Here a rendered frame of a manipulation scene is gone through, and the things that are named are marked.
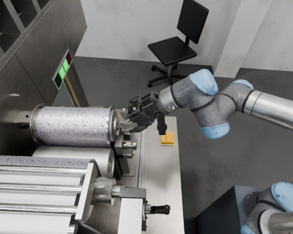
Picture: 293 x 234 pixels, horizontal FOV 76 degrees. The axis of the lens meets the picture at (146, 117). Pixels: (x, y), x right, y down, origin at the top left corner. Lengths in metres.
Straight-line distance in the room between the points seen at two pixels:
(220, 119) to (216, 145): 1.65
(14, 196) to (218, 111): 0.50
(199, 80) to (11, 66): 0.60
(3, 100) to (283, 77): 3.26
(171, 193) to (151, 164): 0.17
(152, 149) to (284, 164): 1.67
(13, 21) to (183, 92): 0.62
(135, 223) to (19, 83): 0.62
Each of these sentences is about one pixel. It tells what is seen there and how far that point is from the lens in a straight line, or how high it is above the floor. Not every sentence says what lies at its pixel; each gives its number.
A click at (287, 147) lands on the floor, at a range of 2.55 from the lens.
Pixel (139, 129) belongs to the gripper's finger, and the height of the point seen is 1.29.
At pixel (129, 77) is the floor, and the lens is 2.76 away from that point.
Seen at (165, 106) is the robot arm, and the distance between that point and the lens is 0.54.
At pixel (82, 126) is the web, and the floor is 1.30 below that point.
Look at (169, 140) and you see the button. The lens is 1.03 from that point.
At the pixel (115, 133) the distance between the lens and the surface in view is 0.66.
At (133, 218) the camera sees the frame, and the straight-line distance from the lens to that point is 0.37.
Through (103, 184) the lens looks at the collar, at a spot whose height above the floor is 1.37.
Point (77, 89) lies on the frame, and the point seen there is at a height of 0.65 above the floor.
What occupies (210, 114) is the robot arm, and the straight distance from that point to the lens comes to 0.53.
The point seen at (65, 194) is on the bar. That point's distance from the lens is 0.41.
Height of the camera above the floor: 1.81
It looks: 53 degrees down
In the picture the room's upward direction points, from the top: straight up
